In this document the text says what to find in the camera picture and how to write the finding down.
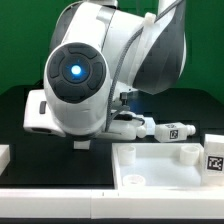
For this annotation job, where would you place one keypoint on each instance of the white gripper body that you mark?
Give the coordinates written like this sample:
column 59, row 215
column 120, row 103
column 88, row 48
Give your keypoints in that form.
column 38, row 117

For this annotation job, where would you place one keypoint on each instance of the white square tabletop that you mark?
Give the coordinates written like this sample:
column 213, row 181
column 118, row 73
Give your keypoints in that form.
column 157, row 165

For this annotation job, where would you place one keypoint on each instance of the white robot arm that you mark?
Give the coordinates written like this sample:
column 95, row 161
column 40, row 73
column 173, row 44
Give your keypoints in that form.
column 98, row 52

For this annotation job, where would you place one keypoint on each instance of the white obstacle fence rail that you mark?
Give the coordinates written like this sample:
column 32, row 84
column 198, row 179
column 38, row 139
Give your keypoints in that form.
column 140, row 203

